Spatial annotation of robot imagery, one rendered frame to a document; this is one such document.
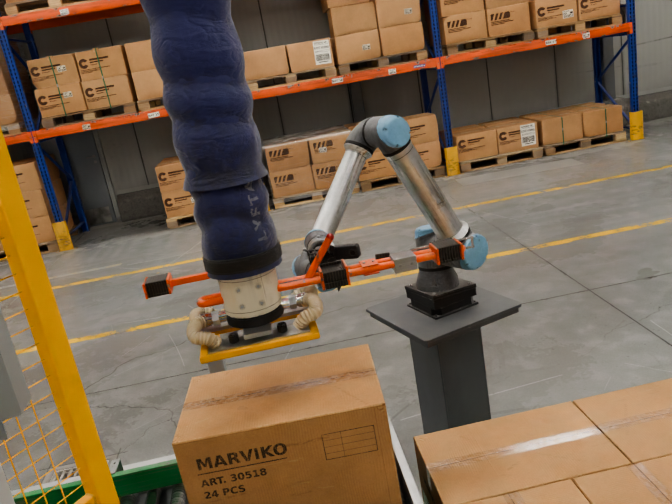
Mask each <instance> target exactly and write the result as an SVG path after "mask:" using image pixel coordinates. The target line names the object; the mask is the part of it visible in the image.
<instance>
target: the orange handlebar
mask: <svg viewBox="0 0 672 504"><path fill-rule="evenodd" d="M413 253H414V254H415V255H416V261H417V263H419V262H424V261H429V260H433V259H436V255H435V252H432V251H431V249H425V250H420V251H416V252H413ZM394 267H395V264H394V262H393V261H391V259H390V257H387V258H382V259H377V260H375V258H372V259H367V260H362V261H359V263H358V264H353V265H349V266H348V271H349V277H353V276H357V275H362V274H363V276H368V275H372V274H377V273H380V271H381V270H386V269H391V268H394ZM207 273H208V272H203V273H198V274H193V275H188V276H183V277H179V278H174V279H170V282H171V286H177V285H182V284H186V283H191V282H196V281H201V280H206V279H211V278H209V277H208V275H207ZM305 275H306V274H305ZM305 275H301V276H296V277H291V278H286V279H281V280H278V287H277V289H278V292H281V291H286V290H291V289H296V288H300V287H305V286H310V285H315V284H319V283H321V278H320V276H319V273H318V272H315V274H314V276H313V277H312V278H307V279H304V277H305ZM301 278H302V280H297V279H301ZM291 280H292V281H293V280H297V281H293V282H288V283H283V282H287V281H291ZM280 283H283V284H280ZM196 304H197V306H198V307H202V308H205V307H210V306H215V305H220V304H224V300H223V298H222V296H221V292H219V293H214V294H210V295H205V296H202V297H200V298H199V299H198V300H197V302H196Z"/></svg>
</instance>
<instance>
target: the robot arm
mask: <svg viewBox="0 0 672 504"><path fill-rule="evenodd" d="M344 148H345V153H344V156H343V158H342V161H341V163H340V165H339V168H338V170H337V172H336V175H335V177H334V179H333V182H332V184H331V186H330V189H329V191H328V194H327V196H326V198H325V201H324V203H323V205H322V208H321V210H320V212H319V215H318V217H317V219H316V222H315V224H314V226H313V229H312V230H311V231H310V232H308V233H307V235H306V236H305V240H304V245H305V247H304V248H303V251H302V253H301V255H299V256H297V257H296V258H295V259H294V261H293V263H292V271H293V274H294V275H295V276H301V275H305V274H306V273H307V272H308V270H309V268H310V266H311V264H312V262H313V260H314V258H315V257H316V255H317V253H318V251H319V249H320V247H321V245H322V243H323V242H324V240H325V238H326V236H327V234H328V233H332V234H333V235H335V232H336V230H337V228H338V225H339V223H340V221H341V218H342V216H343V213H344V211H345V209H346V206H347V204H348V201H349V199H350V197H351V194H352V192H353V190H354V187H355V185H356V182H357V180H358V178H359V175H360V173H361V171H362V168H363V166H364V163H365V161H366V159H369V158H371V157H372V155H373V153H374V151H375V149H376V148H379V149H380V151H381V152H382V154H383V155H384V157H386V158H387V160H388V162H389V163H390V165H391V166H392V168H393V169H394V171H395V172H396V174H397V176H398V177H399V179H400V180H401V182H402V183H403V185H404V186H405V188H406V189H407V191H408V193H409V194H410V196H411V197H412V199H413V200H414V202H415V203H416V205H417V206H418V208H419V210H420V211H421V213H422V214H423V216H424V217H425V219H426V220H427V222H428V223H429V224H428V225H424V226H421V227H418V228H416V230H415V243H416V247H421V246H425V245H429V243H430V242H432V241H437V240H441V239H446V238H452V239H453V238H456V239H459V238H464V237H469V236H473V241H474V246H475V247H474V248H469V249H466V250H465V251H464V257H465V260H462V259H461V260H457V261H452V262H448V263H443V264H440V265H437V264H436V263H435V262H434V261H433V260H429V261H424V262H419V263H418V268H419V272H418V276H417V280H416V289H417V290H419V291H423V292H442V291H447V290H451V289H454V288H456V287H458V286H459V284H460V281H459V277H458V275H457V273H456V271H455V269H454V267H455V268H460V269H464V270H476V269H478V268H479V267H481V266H482V264H483V263H484V262H485V260H486V256H487V254H488V243H487V241H486V238H485V237H484V236H482V235H480V234H475V233H473V232H472V230H471V228H470V227H469V225H468V224H467V223H466V222H465V221H460V220H459V218H458V217H457V215H456V214H455V212H454V210H453V209H452V207H451V205H450V204H449V202H448V201H447V199H446V197H445V196H444V194H443V192H442V191H441V189H440V188H439V186H438V184H437V183H436V181H435V179H434V178H433V176H432V175H431V173H430V171H429V170H428V168H427V166H426V165H425V163H424V162H423V160H422V158H421V157H420V155H419V153H418V152H417V150H416V149H415V147H414V145H413V144H412V142H411V139H410V127H409V125H408V123H407V121H406V120H405V119H404V118H402V117H400V116H397V115H385V116H373V117H368V118H366V119H364V120H363V121H362V122H360V123H359V124H358V125H357V126H356V127H355V128H354V129H353V130H352V131H351V133H350V134H349V136H348V137H347V139H346V141H345V143H344ZM360 255H361V251H360V246H359V244H358V243H353V244H342V245H334V244H333V242H332V243H331V244H330V246H329V248H328V250H327V252H326V254H325V256H324V257H323V259H322V261H321V263H320V264H323V263H328V262H333V261H336V260H341V259H357V258H359V256H360Z"/></svg>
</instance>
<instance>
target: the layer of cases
mask: <svg viewBox="0 0 672 504"><path fill-rule="evenodd" d="M413 439H414V445H415V452H416V458H417V464H418V471H419V477H420V483H421V490H422V496H423V502H424V504H672V378H670V379H666V380H661V381H657V382H652V383H648V384H644V385H639V386H635V387H630V388H626V389H622V390H617V391H613V392H609V393H604V394H600V395H595V396H591V397H587V398H582V399H578V400H573V402H572V401H569V402H565V403H560V404H556V405H551V406H547V407H543V408H538V409H534V410H529V411H525V412H521V413H516V414H512V415H507V416H503V417H499V418H494V419H490V420H485V421H481V422H477V423H472V424H468V425H464V426H459V427H455V428H450V429H446V430H442V431H437V432H433V433H428V434H424V435H420V436H415V437H413Z"/></svg>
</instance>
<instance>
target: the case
mask: <svg viewBox="0 0 672 504"><path fill-rule="evenodd" d="M172 447H173V450H174V454H175V457H176V461H177V464H178V468H179V471H180V475H181V478H182V482H183V486H184V489H185V493H186V496H187V500H188V503H189V504H402V498H401V492H400V486H399V480H398V474H397V468H396V462H395V457H394V451H393V445H392V439H391V433H390V427H389V421H388V415H387V410H386V404H385V400H384V397H383V393H382V390H381V386H380V383H379V379H378V376H377V372H376V369H375V366H374V362H373V359H372V355H371V352H370V348H369V345H368V344H364V345H359V346H354V347H348V348H343V349H338V350H333V351H327V352H322V353H317V354H312V355H306V356H301V357H296V358H291V359H286V360H280V361H275V362H270V363H265V364H259V365H254V366H249V367H244V368H238V369H233V370H228V371H223V372H217V373H212V374H207V375H202V376H196V377H192V379H191V382H190V385H189V389H188V392H187V395H186V399H185V402H184V405H183V409H182V412H181V415H180V419H179V422H178V425H177V429H176V432H175V435H174V439H173V442H172Z"/></svg>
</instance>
